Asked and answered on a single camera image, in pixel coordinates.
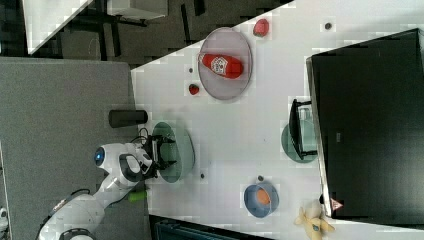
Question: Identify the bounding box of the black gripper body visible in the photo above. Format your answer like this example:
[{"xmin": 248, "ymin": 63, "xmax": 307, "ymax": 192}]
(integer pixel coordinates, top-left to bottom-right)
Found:
[{"xmin": 143, "ymin": 135, "xmax": 161, "ymax": 178}]

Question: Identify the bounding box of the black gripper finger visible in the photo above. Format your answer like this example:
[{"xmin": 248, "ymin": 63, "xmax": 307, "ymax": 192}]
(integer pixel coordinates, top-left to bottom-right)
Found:
[
  {"xmin": 153, "ymin": 135, "xmax": 175, "ymax": 143},
  {"xmin": 157, "ymin": 161, "xmax": 175, "ymax": 170}
]

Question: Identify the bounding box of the pale green strainer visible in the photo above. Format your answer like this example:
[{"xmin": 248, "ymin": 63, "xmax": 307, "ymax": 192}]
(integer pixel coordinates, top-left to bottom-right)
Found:
[{"xmin": 153, "ymin": 121, "xmax": 195, "ymax": 183}]

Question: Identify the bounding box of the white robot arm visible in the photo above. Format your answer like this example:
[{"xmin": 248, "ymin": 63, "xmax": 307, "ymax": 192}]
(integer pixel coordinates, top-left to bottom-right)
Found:
[{"xmin": 35, "ymin": 135, "xmax": 175, "ymax": 240}]

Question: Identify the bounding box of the small red strawberry toy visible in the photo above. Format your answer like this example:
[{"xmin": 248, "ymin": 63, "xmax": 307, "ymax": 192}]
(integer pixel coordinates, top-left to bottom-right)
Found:
[{"xmin": 189, "ymin": 84, "xmax": 200, "ymax": 95}]

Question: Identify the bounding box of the red ketchup bottle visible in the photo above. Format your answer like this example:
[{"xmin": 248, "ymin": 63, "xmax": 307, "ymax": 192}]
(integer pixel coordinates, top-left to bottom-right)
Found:
[{"xmin": 198, "ymin": 53, "xmax": 244, "ymax": 79}]

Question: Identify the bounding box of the blue bowl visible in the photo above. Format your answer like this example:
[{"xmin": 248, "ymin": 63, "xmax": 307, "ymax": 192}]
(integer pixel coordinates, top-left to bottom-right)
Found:
[{"xmin": 243, "ymin": 182, "xmax": 279, "ymax": 218}]

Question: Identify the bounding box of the orange ball in bowl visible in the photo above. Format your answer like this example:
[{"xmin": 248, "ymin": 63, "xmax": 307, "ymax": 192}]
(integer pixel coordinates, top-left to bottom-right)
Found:
[{"xmin": 256, "ymin": 189, "xmax": 270, "ymax": 205}]

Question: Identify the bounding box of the pink round plate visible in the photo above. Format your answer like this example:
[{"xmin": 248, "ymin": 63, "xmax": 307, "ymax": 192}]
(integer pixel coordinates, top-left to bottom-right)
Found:
[{"xmin": 197, "ymin": 27, "xmax": 253, "ymax": 100}]

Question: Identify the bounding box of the green round plate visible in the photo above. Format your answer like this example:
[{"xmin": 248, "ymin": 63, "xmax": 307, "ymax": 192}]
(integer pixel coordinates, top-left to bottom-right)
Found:
[{"xmin": 281, "ymin": 120, "xmax": 317, "ymax": 163}]

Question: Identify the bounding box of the peeled banana toy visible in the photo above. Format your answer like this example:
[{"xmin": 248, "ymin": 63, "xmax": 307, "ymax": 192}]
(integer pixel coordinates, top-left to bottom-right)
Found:
[{"xmin": 294, "ymin": 200, "xmax": 335, "ymax": 240}]

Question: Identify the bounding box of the black toaster oven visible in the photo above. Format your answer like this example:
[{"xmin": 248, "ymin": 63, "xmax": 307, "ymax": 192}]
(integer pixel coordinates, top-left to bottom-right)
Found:
[{"xmin": 289, "ymin": 29, "xmax": 424, "ymax": 229}]

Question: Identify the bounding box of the green handle tool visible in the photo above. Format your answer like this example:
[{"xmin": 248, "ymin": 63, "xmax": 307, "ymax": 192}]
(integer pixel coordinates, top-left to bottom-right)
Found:
[{"xmin": 128, "ymin": 191, "xmax": 147, "ymax": 202}]

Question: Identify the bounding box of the black cylinder post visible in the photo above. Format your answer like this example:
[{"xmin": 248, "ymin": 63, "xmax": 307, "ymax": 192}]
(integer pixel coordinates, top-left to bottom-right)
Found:
[{"xmin": 108, "ymin": 110, "xmax": 148, "ymax": 128}]

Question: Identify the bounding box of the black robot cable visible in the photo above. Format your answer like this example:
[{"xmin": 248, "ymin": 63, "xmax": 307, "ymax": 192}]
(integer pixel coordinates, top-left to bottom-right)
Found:
[{"xmin": 39, "ymin": 188, "xmax": 92, "ymax": 234}]

